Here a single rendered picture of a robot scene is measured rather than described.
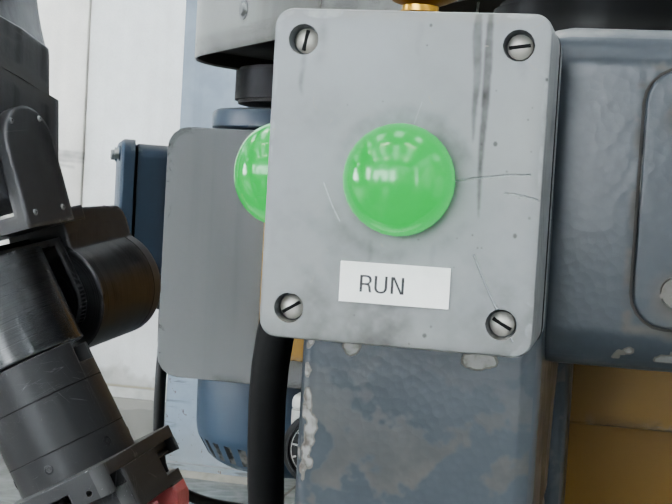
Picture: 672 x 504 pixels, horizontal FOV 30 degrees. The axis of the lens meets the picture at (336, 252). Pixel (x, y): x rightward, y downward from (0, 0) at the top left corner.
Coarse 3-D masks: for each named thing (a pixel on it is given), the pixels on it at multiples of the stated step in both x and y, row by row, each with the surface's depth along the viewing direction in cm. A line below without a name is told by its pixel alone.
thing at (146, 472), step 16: (128, 464) 56; (144, 464) 57; (160, 464) 59; (112, 480) 55; (128, 480) 55; (144, 480) 56; (160, 480) 58; (176, 480) 60; (112, 496) 55; (128, 496) 55; (144, 496) 56; (160, 496) 60; (176, 496) 59
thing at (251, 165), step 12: (252, 132) 36; (264, 132) 36; (252, 144) 36; (264, 144) 35; (240, 156) 36; (252, 156) 35; (264, 156) 35; (240, 168) 36; (252, 168) 35; (264, 168) 35; (240, 180) 36; (252, 180) 35; (264, 180) 35; (240, 192) 36; (252, 192) 35; (264, 192) 35; (252, 204) 36; (264, 204) 35; (264, 216) 36
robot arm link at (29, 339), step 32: (0, 256) 57; (32, 256) 58; (64, 256) 62; (0, 288) 56; (32, 288) 57; (64, 288) 62; (0, 320) 56; (32, 320) 57; (64, 320) 58; (0, 352) 56; (32, 352) 56
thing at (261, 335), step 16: (256, 336) 41; (272, 336) 41; (256, 352) 41; (272, 352) 41; (288, 352) 41; (256, 368) 41; (272, 368) 41; (288, 368) 41; (256, 384) 41; (272, 384) 41; (256, 400) 41; (272, 400) 41; (256, 416) 41; (272, 416) 41; (256, 432) 42; (272, 432) 41; (256, 448) 42; (272, 448) 42; (256, 464) 42; (272, 464) 42; (256, 480) 42; (272, 480) 42; (256, 496) 42; (272, 496) 42
